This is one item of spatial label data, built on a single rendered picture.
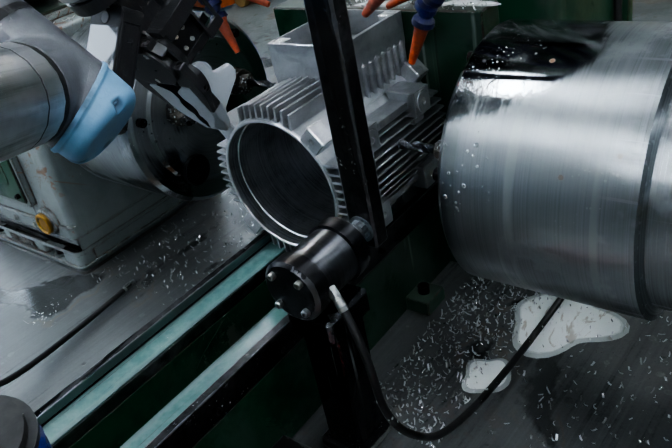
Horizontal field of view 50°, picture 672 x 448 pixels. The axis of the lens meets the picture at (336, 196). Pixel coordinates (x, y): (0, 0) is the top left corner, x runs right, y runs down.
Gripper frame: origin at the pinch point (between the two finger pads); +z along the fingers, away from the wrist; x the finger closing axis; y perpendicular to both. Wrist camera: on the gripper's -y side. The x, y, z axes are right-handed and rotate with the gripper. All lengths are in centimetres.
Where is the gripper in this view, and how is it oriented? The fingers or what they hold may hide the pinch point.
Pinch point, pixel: (215, 126)
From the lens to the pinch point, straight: 78.2
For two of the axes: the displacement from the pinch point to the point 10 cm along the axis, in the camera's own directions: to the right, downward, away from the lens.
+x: -7.9, -1.6, 6.0
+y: 4.2, -8.5, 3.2
